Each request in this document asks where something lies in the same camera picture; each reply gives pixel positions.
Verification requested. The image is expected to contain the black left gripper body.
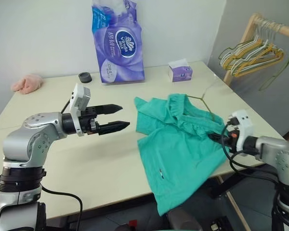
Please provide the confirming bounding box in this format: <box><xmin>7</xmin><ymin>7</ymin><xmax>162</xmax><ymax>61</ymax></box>
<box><xmin>79</xmin><ymin>106</ymin><xmax>101</xmax><ymax>136</ymax></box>

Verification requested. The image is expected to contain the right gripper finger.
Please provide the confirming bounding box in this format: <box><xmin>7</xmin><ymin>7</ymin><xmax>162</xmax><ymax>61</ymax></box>
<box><xmin>207</xmin><ymin>133</ymin><xmax>224</xmax><ymax>143</ymax></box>

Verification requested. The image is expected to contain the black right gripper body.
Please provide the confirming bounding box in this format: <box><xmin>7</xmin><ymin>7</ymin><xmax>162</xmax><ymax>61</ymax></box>
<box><xmin>223</xmin><ymin>128</ymin><xmax>239</xmax><ymax>152</ymax></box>

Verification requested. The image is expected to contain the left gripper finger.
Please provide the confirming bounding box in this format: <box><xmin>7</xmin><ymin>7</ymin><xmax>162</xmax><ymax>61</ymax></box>
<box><xmin>93</xmin><ymin>103</ymin><xmax>124</xmax><ymax>116</ymax></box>
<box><xmin>97</xmin><ymin>120</ymin><xmax>131</xmax><ymax>136</ymax></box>

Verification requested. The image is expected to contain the olive wire hanger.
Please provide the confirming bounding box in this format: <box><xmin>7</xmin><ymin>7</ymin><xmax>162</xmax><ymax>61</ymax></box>
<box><xmin>185</xmin><ymin>88</ymin><xmax>223</xmax><ymax>122</ymax></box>
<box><xmin>258</xmin><ymin>45</ymin><xmax>289</xmax><ymax>92</ymax></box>

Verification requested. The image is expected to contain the green t-shirt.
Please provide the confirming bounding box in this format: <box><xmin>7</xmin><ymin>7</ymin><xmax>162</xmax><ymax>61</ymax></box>
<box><xmin>134</xmin><ymin>93</ymin><xmax>231</xmax><ymax>217</ymax></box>

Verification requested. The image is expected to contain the black round puck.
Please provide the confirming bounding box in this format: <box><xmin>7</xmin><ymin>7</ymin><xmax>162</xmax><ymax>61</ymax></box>
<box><xmin>78</xmin><ymin>71</ymin><xmax>93</xmax><ymax>84</ymax></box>

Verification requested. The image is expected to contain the large purple toilet paper pack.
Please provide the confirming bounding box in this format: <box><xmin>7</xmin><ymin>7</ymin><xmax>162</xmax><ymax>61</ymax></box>
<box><xmin>91</xmin><ymin>0</ymin><xmax>146</xmax><ymax>85</ymax></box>

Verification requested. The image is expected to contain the light wooden pole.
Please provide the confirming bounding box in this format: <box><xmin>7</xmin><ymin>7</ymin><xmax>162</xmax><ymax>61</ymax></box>
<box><xmin>218</xmin><ymin>177</ymin><xmax>253</xmax><ymax>231</ymax></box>

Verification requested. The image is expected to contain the pink fluffy cloth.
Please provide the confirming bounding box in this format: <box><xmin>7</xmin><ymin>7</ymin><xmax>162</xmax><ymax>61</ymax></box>
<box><xmin>10</xmin><ymin>73</ymin><xmax>45</xmax><ymax>95</ymax></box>

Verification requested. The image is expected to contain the small purple tissue pack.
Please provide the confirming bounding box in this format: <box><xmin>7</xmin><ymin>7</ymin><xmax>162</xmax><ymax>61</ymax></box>
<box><xmin>168</xmin><ymin>58</ymin><xmax>193</xmax><ymax>83</ymax></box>

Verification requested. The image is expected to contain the bunch of hangers on rack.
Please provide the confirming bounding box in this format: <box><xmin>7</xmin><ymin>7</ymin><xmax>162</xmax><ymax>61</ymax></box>
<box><xmin>218</xmin><ymin>23</ymin><xmax>280</xmax><ymax>72</ymax></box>

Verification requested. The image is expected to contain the dark grey rounded shape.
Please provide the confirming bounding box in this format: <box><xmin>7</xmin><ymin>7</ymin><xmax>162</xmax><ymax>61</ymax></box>
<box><xmin>166</xmin><ymin>208</ymin><xmax>204</xmax><ymax>231</ymax></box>

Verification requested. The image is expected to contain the dark shape with red patch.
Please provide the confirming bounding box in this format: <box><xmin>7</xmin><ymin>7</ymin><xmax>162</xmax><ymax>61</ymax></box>
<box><xmin>118</xmin><ymin>219</ymin><xmax>139</xmax><ymax>231</ymax></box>

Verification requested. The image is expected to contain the wooden clothes rack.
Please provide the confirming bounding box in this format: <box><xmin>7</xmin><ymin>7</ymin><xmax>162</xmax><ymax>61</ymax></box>
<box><xmin>222</xmin><ymin>13</ymin><xmax>289</xmax><ymax>88</ymax></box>

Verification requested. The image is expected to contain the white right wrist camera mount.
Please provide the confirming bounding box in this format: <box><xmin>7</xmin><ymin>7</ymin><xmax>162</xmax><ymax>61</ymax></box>
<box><xmin>227</xmin><ymin>109</ymin><xmax>254</xmax><ymax>157</ymax></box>

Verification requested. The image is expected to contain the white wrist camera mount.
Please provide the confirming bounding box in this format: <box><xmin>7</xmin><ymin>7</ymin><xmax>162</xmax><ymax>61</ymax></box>
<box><xmin>227</xmin><ymin>109</ymin><xmax>254</xmax><ymax>157</ymax></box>
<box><xmin>69</xmin><ymin>83</ymin><xmax>92</xmax><ymax>137</ymax></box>

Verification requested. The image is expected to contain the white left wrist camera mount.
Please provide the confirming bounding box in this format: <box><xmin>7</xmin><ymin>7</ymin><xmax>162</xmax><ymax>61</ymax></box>
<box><xmin>69</xmin><ymin>83</ymin><xmax>92</xmax><ymax>137</ymax></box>

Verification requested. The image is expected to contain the black metal table frame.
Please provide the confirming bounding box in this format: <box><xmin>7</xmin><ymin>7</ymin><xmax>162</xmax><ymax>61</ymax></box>
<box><xmin>209</xmin><ymin>176</ymin><xmax>235</xmax><ymax>200</ymax></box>

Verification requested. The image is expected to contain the mustard yellow wire hanger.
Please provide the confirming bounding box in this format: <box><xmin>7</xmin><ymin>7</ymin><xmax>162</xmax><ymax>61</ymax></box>
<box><xmin>221</xmin><ymin>33</ymin><xmax>285</xmax><ymax>73</ymax></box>
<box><xmin>225</xmin><ymin>36</ymin><xmax>286</xmax><ymax>78</ymax></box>

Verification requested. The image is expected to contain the pale green wire hanger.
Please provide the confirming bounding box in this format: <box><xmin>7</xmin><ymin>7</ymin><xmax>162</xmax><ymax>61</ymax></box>
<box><xmin>219</xmin><ymin>31</ymin><xmax>284</xmax><ymax>75</ymax></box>

